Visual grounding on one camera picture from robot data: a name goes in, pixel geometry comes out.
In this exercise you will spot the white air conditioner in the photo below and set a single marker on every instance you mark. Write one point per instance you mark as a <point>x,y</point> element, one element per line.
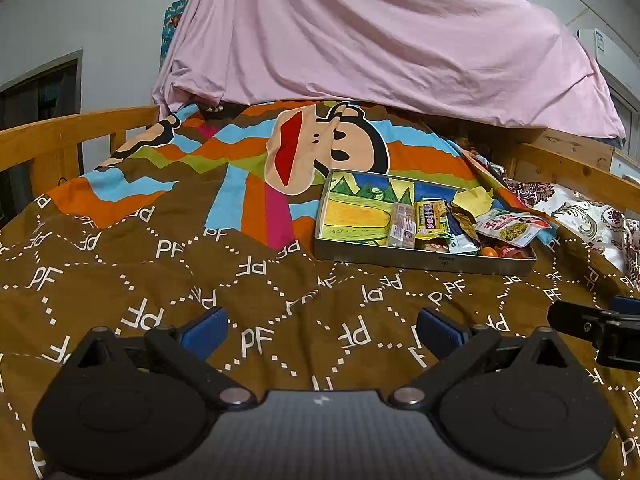
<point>607,47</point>

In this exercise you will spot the small mandarin orange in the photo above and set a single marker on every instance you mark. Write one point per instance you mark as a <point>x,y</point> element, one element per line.
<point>488,251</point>

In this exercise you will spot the yellow green snack packet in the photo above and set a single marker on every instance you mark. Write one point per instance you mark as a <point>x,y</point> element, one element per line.
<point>431,217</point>

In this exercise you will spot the gold brown snack packet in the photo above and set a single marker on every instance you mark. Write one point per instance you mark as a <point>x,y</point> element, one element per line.
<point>465,222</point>

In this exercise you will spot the wooden bed frame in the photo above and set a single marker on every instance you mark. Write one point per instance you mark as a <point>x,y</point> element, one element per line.
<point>50,130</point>

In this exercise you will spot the colourful wall poster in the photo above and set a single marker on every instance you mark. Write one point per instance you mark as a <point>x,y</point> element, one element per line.
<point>172,20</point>

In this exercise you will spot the dark window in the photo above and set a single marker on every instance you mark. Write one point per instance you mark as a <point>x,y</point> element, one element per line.
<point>40,100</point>

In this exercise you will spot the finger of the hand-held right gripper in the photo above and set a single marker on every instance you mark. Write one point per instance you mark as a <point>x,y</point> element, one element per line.
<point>627,305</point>
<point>572,317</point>

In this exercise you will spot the orange chicken snack packet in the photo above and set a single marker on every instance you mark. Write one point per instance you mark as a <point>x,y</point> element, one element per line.
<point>515,252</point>

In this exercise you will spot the large white pink snack packet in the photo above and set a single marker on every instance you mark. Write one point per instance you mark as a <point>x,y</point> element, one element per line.
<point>510,227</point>

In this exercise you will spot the crayon drawing paper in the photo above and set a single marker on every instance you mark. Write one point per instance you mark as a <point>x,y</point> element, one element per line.
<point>350,220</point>

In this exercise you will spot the pink sheet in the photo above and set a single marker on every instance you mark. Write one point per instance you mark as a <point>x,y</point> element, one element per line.
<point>375,35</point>

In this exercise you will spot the white floral cloth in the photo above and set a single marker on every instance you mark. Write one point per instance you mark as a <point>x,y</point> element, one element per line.
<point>575,210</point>

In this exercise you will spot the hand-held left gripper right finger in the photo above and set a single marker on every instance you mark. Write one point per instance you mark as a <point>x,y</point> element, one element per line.
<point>440,331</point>

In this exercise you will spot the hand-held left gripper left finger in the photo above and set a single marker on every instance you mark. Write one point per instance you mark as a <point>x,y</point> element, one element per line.
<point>205,334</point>

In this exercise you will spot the metal tray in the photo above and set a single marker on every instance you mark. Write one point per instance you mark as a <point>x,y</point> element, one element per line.
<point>400,261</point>

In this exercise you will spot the clear brown cake packet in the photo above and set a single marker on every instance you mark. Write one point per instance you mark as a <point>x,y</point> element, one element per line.
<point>402,225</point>

